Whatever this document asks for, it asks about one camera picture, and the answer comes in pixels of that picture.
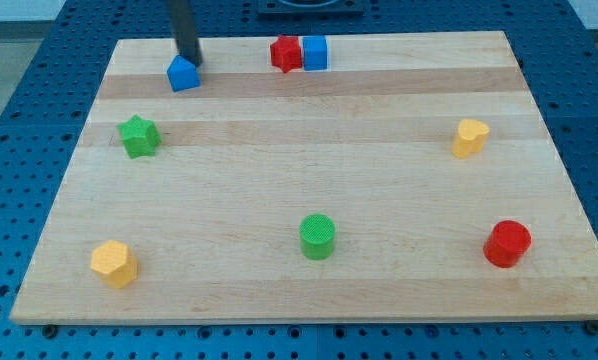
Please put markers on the red star block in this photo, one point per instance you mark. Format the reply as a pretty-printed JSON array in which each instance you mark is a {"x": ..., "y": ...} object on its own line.
[{"x": 286, "y": 53}]

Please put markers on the green star block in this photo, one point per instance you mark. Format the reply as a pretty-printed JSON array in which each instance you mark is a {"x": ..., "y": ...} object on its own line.
[{"x": 140, "y": 137}]

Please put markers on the green cylinder block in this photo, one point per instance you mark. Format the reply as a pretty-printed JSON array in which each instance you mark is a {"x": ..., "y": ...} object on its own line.
[{"x": 317, "y": 234}]

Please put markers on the wooden board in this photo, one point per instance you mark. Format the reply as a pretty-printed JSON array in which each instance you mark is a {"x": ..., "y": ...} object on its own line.
[{"x": 213, "y": 217}]

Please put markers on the blue cube block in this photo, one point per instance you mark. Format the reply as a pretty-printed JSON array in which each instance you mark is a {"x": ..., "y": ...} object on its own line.
[{"x": 315, "y": 53}]

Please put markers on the yellow heart block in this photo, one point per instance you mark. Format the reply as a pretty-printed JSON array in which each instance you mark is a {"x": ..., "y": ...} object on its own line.
[{"x": 469, "y": 138}]

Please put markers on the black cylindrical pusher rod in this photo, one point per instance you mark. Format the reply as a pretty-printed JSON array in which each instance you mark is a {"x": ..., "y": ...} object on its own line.
[{"x": 184, "y": 30}]

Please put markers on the yellow hexagon block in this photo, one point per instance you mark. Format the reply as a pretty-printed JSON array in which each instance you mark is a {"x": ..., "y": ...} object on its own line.
[{"x": 114, "y": 264}]

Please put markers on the red cylinder block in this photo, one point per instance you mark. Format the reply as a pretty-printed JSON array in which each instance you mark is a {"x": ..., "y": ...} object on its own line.
[{"x": 507, "y": 243}]

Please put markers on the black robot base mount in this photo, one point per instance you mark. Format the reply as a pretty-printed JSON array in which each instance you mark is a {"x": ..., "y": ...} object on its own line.
[{"x": 309, "y": 7}]

